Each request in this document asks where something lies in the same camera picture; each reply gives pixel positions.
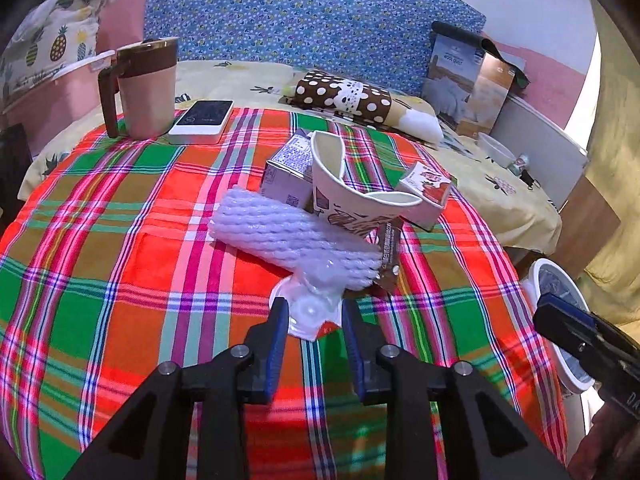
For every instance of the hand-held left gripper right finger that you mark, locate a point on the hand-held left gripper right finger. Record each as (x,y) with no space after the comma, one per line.
(352,350)

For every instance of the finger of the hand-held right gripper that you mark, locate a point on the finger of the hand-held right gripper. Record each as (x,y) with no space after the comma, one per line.
(570,342)
(570,312)

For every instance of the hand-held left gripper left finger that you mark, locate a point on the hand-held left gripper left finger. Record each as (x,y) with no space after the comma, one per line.
(277,340)

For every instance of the white mesh trash bin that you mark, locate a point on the white mesh trash bin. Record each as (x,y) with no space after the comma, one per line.
(555,280)

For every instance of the crushed clear plastic cup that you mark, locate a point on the crushed clear plastic cup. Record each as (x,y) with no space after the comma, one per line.
(307,310)

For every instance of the white foam fruit net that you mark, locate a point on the white foam fruit net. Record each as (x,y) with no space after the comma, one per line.
(270,230)

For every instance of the crushed printed paper cup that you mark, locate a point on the crushed printed paper cup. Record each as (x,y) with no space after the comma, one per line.
(340,195)

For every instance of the purple milk carton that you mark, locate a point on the purple milk carton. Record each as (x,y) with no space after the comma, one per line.
(285,170)

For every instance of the strawberry milk carton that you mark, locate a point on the strawberry milk carton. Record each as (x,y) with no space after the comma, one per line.
(425,195)

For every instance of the person's right hand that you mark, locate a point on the person's right hand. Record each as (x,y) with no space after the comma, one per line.
(610,445)

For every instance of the wooden board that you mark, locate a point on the wooden board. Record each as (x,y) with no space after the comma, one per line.
(590,220)

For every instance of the brown snack wrapper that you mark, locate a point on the brown snack wrapper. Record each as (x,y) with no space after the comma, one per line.
(387,255)

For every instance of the yellow pineapple bed sheet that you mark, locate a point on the yellow pineapple bed sheet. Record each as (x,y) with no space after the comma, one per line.
(500,200)

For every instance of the black clip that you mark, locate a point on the black clip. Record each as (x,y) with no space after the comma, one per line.
(531,179)

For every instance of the small bottle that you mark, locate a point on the small bottle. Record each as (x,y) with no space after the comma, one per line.
(520,164)

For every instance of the yellow curtain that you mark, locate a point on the yellow curtain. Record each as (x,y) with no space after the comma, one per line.
(615,160)

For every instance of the plaid tablecloth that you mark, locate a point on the plaid tablecloth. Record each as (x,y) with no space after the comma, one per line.
(125,260)

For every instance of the white bowl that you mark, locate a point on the white bowl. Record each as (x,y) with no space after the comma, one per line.
(495,149)

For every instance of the white panel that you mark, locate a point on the white panel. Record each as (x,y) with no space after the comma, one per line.
(540,135)

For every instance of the white smartphone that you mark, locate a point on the white smartphone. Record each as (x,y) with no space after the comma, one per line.
(200,120)

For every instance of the boxed quilt package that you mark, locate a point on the boxed quilt package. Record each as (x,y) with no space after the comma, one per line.
(465,90)

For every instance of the brown polka-dot pillow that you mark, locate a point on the brown polka-dot pillow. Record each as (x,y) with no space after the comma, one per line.
(330,92)

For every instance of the beige mug with brown lid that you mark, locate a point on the beige mug with brown lid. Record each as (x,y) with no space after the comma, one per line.
(147,95)

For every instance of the pink storage box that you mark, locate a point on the pink storage box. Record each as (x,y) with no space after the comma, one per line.
(75,95)

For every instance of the black backpack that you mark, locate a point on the black backpack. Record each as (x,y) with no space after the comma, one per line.
(12,160)

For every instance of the blue floral headboard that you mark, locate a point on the blue floral headboard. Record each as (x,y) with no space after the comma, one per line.
(300,15)

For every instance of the pineapple print fabric bag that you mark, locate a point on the pineapple print fabric bag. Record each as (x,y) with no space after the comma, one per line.
(50,35)

